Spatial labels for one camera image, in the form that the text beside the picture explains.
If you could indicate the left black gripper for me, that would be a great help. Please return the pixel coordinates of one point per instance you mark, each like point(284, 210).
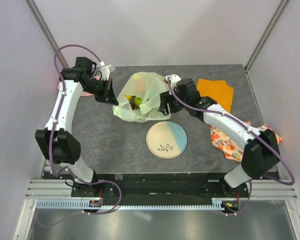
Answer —
point(108, 96)

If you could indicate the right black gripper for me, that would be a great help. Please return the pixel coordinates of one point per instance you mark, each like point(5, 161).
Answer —
point(166, 97)

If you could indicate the green fake apple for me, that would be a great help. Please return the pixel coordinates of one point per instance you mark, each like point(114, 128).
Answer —
point(137, 101)

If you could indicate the light green plastic bag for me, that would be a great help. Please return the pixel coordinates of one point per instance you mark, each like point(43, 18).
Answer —
point(148, 110)

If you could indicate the fake orange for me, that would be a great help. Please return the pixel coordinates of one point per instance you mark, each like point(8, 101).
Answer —
point(141, 88)

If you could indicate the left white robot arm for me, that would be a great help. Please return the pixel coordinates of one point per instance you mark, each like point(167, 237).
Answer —
point(56, 141)

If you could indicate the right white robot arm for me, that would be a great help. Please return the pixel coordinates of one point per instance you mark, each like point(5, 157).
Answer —
point(260, 148)

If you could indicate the dark red fake fruit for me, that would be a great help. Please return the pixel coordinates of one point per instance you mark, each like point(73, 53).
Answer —
point(132, 106)

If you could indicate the pink cloth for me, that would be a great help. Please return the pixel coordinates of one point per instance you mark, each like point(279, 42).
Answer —
point(84, 93)

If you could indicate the cream and blue plate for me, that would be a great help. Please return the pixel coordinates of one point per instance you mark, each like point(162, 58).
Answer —
point(166, 140)

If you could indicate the orange folded cloth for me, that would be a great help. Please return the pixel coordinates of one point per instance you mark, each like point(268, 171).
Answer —
point(218, 90)

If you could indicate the floral patterned cloth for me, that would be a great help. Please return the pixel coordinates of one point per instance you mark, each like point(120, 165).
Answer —
point(231, 149)

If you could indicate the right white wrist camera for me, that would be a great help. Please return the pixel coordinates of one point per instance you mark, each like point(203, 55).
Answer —
point(173, 79)

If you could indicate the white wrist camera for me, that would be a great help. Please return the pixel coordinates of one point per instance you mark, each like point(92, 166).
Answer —
point(173, 79)
point(105, 70)

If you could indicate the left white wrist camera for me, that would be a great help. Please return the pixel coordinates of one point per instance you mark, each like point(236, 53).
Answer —
point(105, 70)

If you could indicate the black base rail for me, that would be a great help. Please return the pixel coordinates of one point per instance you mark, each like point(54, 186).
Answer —
point(137, 185)

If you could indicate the white slotted cable duct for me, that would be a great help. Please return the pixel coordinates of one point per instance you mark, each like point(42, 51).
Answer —
point(76, 204)

